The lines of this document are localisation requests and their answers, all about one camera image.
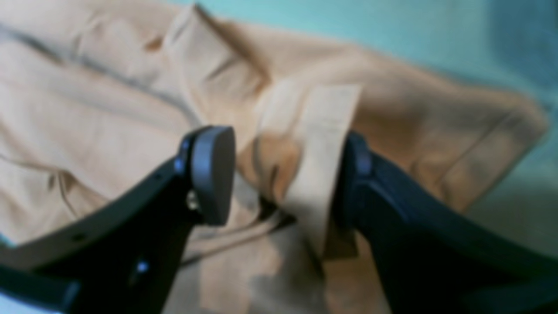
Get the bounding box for tan orange T-shirt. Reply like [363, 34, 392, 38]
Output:
[1, 0, 548, 314]

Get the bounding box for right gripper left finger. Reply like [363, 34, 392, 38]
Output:
[0, 126, 235, 314]

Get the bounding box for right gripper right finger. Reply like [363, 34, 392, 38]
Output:
[333, 132, 558, 314]

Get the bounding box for sage green table cloth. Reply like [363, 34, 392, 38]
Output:
[0, 0, 558, 314]

